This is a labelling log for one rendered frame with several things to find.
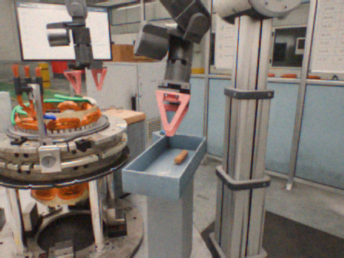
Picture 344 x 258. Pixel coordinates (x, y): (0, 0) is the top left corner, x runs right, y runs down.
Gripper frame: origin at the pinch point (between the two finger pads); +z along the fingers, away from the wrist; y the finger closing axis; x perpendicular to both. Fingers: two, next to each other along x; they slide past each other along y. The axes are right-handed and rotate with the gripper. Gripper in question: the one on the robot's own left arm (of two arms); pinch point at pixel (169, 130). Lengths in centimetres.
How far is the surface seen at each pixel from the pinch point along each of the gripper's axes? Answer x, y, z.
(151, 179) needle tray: -1.3, 8.5, 10.0
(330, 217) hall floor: 130, -171, 31
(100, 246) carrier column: -12.8, -10.5, 28.4
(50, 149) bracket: -21.3, 6.3, 7.4
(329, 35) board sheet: 108, -146, -111
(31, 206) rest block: -34.8, -16.7, 23.4
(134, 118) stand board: -14.3, -33.6, -6.6
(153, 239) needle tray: -0.3, -6.0, 23.7
